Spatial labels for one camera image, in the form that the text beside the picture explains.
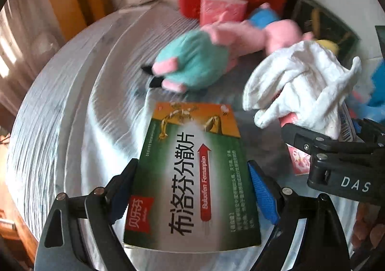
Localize white cloth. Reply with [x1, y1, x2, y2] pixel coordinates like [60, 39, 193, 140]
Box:
[242, 40, 363, 140]

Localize pink flowered box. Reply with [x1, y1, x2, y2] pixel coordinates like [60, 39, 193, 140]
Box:
[278, 113, 312, 176]

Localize green medicine box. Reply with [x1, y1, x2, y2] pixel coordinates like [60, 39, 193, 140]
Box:
[123, 102, 262, 252]

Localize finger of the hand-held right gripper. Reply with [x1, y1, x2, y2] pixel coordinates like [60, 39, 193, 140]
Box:
[350, 117, 385, 139]
[281, 123, 385, 155]

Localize blue storage bin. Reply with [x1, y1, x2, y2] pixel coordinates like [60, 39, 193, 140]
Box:
[349, 62, 385, 109]

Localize person's right hand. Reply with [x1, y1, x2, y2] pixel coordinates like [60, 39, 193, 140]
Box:
[350, 202, 385, 259]

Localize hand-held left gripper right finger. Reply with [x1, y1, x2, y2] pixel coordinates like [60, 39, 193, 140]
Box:
[247, 160, 351, 271]

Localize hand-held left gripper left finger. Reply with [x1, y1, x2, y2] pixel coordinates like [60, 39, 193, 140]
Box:
[35, 158, 139, 271]

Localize pig plush teal dress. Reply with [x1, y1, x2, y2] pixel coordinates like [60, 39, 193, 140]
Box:
[141, 22, 267, 94]

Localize black paper bag gold print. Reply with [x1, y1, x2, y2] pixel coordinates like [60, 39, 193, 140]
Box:
[289, 0, 361, 58]

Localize pig plush blue dress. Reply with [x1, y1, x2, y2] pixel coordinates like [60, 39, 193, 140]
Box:
[248, 3, 315, 56]

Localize wooden furniture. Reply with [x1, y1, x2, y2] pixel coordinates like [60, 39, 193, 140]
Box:
[0, 199, 39, 271]

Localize sheer curtain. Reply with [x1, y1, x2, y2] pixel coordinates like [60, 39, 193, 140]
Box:
[0, 0, 67, 109]

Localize pink tissue box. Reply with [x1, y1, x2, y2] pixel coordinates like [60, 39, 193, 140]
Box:
[200, 0, 249, 25]

